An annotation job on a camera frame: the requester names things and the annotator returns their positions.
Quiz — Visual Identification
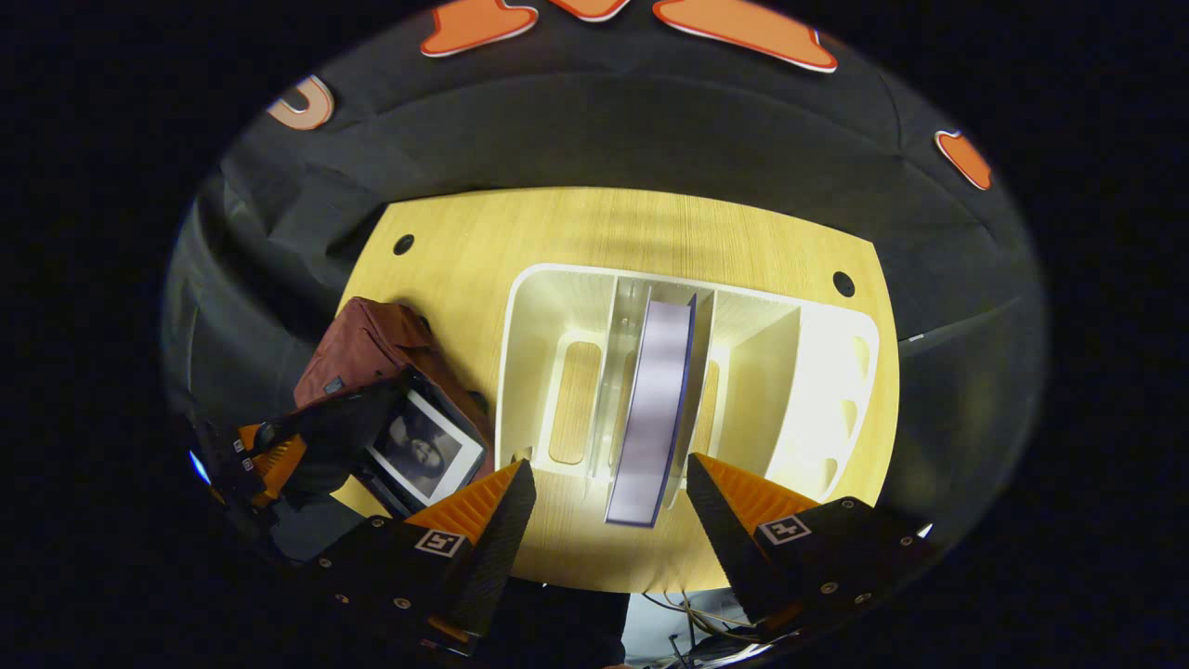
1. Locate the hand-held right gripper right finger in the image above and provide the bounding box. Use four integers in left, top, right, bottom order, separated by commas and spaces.
686, 453, 939, 635

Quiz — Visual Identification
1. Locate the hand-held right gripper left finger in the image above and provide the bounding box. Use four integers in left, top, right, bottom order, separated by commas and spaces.
307, 459, 538, 656

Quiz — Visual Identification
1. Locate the white portrait cover book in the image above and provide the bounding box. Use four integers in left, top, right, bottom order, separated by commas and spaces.
358, 372, 490, 518

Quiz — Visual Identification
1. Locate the maroon schoolbag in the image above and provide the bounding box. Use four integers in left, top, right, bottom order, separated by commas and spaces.
292, 296, 497, 521

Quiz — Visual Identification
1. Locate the blue cover book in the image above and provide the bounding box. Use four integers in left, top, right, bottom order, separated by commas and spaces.
604, 294, 699, 530

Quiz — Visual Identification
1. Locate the white bookshelf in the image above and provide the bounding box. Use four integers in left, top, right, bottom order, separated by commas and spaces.
495, 262, 882, 505

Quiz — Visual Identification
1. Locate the black backdrop cloth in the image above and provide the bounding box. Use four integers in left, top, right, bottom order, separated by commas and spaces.
163, 0, 1046, 558

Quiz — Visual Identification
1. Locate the tangle of thin cables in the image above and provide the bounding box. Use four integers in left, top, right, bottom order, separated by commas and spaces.
641, 591, 744, 666

